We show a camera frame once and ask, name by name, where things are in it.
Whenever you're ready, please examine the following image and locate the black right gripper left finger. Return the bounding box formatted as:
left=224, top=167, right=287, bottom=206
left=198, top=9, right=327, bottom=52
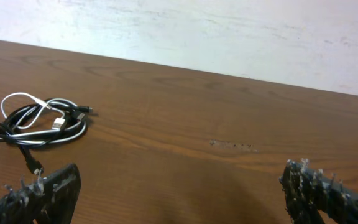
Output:
left=0, top=163, right=81, bottom=224

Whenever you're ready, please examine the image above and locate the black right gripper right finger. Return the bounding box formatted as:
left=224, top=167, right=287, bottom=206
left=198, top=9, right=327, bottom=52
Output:
left=279, top=159, right=358, bottom=224

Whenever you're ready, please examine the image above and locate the black USB cable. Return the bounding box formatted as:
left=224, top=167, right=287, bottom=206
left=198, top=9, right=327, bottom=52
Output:
left=0, top=98, right=94, bottom=175

